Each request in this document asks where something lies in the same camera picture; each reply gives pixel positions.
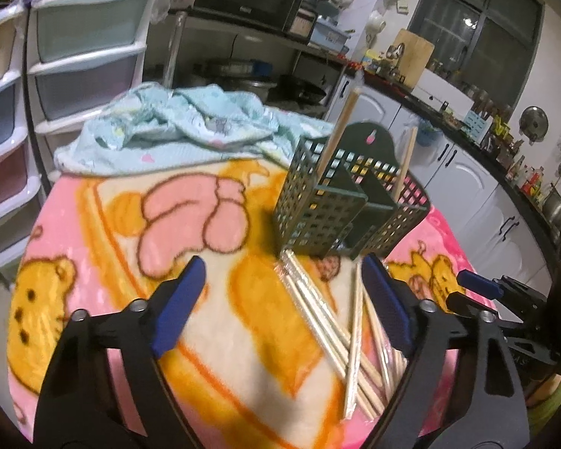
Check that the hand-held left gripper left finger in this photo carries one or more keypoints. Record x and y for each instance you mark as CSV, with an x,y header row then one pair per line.
x,y
182,308

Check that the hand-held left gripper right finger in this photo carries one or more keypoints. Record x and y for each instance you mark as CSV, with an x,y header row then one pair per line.
x,y
388,304

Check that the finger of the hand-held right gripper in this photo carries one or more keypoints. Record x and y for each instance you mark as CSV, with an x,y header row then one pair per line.
x,y
460,301
477,283

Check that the pile of wooden chopsticks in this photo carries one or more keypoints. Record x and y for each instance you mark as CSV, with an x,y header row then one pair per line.
x,y
322,327

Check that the green perforated utensil holder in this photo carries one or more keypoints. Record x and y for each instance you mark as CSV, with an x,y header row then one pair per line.
x,y
308,215

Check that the person's right forearm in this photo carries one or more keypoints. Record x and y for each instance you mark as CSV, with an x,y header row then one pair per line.
x,y
558,397

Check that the pink printed blanket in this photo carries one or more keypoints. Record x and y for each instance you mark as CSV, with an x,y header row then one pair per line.
x,y
121,243

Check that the white kitchen cabinets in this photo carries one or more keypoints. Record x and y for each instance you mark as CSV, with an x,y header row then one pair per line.
x,y
467,187

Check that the row of sauce bottles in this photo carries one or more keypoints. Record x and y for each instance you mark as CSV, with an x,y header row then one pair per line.
x,y
526,175

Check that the bamboo chopstick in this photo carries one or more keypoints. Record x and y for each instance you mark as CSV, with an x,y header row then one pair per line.
x,y
341,126
407,159

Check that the blue plastic bag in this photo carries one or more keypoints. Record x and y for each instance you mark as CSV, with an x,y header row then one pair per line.
x,y
429,134

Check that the black kitchen countertop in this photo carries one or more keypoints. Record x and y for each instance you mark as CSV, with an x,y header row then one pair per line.
x,y
449,126

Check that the light blue knife block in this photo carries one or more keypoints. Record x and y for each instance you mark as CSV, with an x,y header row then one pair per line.
x,y
478,121

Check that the hanging steel pot lid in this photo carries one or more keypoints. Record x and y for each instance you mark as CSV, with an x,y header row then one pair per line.
x,y
534,124

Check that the row of spice jars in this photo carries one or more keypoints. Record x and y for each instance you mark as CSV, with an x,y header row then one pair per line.
x,y
472,91

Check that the light blue printed cloth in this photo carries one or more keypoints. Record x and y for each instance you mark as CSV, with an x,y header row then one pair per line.
x,y
191,117

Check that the steel lidded pot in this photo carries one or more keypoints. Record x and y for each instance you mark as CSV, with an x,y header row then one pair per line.
x,y
250,89

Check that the black wok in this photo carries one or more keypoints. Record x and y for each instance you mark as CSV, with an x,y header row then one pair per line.
x,y
306,89

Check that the wooden cutting board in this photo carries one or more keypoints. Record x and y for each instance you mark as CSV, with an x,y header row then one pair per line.
x,y
413,58

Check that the kitchen faucet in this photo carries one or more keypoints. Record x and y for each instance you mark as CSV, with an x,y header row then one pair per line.
x,y
395,58

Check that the dark framed window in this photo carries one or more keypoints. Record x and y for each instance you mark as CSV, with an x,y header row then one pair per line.
x,y
477,32

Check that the white plastic drawer tower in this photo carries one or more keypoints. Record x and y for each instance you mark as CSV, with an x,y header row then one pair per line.
x,y
4,117
89,46

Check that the white hanging jug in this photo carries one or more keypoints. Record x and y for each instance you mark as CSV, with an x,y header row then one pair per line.
x,y
376,25

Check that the light blue plastic container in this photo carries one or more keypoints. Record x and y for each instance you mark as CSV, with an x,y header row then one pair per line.
x,y
332,32

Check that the metal shelf rack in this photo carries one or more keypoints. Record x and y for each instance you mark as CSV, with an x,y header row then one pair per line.
x,y
243,37

